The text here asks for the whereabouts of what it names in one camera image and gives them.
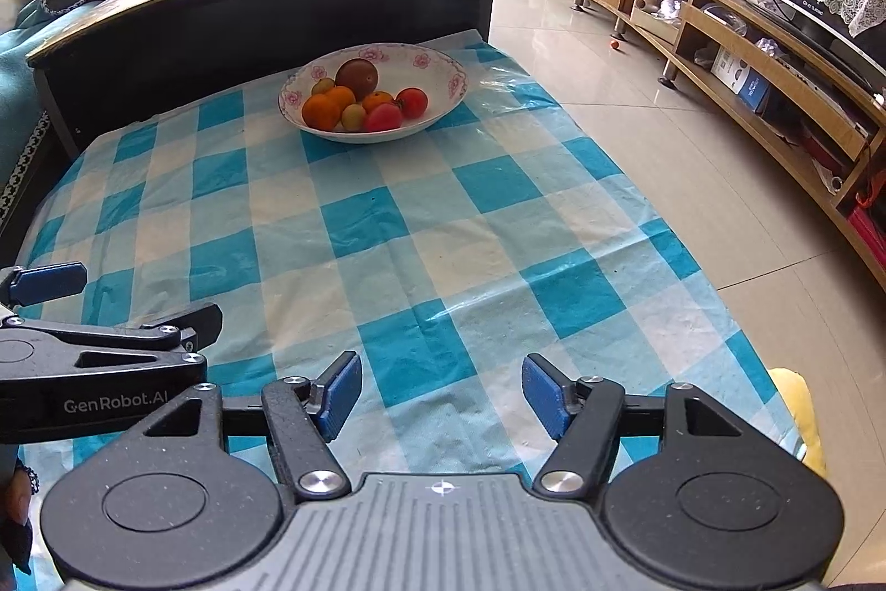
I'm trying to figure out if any orange mandarin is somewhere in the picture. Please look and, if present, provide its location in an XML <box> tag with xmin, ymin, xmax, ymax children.
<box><xmin>362</xmin><ymin>91</ymin><xmax>395</xmax><ymax>112</ymax></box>
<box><xmin>302</xmin><ymin>93</ymin><xmax>342</xmax><ymax>132</ymax></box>
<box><xmin>326</xmin><ymin>85</ymin><xmax>356</xmax><ymax>111</ymax></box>

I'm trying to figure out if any brown kiwi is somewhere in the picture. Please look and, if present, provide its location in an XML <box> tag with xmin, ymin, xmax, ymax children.
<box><xmin>341</xmin><ymin>104</ymin><xmax>367</xmax><ymax>133</ymax></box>
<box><xmin>311</xmin><ymin>78</ymin><xmax>335</xmax><ymax>95</ymax></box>

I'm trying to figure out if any large red tomato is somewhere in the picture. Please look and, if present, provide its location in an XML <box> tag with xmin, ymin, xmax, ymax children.
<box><xmin>363</xmin><ymin>102</ymin><xmax>404</xmax><ymax>133</ymax></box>

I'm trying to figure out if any small red tomato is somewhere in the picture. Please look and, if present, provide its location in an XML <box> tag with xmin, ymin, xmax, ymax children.
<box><xmin>395</xmin><ymin>87</ymin><xmax>430</xmax><ymax>120</ymax></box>

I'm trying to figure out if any dark red plum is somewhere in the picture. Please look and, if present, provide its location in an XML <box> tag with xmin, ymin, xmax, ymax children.
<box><xmin>335</xmin><ymin>57</ymin><xmax>378</xmax><ymax>100</ymax></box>

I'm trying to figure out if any blue white checkered tablecloth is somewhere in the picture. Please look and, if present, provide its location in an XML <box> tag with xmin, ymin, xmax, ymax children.
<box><xmin>12</xmin><ymin>27</ymin><xmax>808</xmax><ymax>591</ymax></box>

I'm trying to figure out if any black coffee table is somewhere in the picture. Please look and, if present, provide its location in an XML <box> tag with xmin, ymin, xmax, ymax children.
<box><xmin>27</xmin><ymin>0</ymin><xmax>493</xmax><ymax>157</ymax></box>

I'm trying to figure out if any white floral plate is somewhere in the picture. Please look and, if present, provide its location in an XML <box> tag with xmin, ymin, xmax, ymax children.
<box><xmin>278</xmin><ymin>43</ymin><xmax>468</xmax><ymax>144</ymax></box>

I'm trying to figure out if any white blue box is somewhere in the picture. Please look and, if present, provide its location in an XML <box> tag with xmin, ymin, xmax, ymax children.
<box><xmin>712</xmin><ymin>47</ymin><xmax>770</xmax><ymax>115</ymax></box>

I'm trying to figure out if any wooden tv stand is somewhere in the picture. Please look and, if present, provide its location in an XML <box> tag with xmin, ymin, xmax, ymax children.
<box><xmin>575</xmin><ymin>0</ymin><xmax>884</xmax><ymax>279</ymax></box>

